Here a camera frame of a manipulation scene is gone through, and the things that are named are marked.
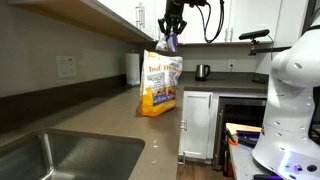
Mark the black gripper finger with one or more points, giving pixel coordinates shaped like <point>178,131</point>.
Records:
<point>181,26</point>
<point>165,30</point>

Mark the white lower cabinet door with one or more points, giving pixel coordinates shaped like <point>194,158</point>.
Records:
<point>195,124</point>

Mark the white paper towel roll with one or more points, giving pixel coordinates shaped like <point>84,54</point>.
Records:
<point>132,69</point>

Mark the small snack packet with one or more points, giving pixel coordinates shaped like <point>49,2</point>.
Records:
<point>168,43</point>

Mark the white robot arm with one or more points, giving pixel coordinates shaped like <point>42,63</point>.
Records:
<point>284,146</point>

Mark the white upper cabinets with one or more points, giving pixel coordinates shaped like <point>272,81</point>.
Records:
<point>136,21</point>

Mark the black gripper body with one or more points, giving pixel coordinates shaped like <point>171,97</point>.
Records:
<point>174,10</point>

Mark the black camera on stand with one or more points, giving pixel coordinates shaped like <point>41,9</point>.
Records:
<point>253,37</point>

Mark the orange and white snack pack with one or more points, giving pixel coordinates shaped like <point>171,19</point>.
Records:
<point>159,79</point>

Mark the white robot mounting table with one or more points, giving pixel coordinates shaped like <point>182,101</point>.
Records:
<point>246,156</point>

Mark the stainless electric kettle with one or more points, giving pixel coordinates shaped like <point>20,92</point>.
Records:
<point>202,72</point>

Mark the black built-in oven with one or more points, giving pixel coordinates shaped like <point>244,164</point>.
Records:
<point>243,111</point>

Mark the stainless steel sink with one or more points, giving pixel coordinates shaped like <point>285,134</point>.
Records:
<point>53,154</point>

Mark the white wall outlet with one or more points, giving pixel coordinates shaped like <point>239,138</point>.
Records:
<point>66,66</point>

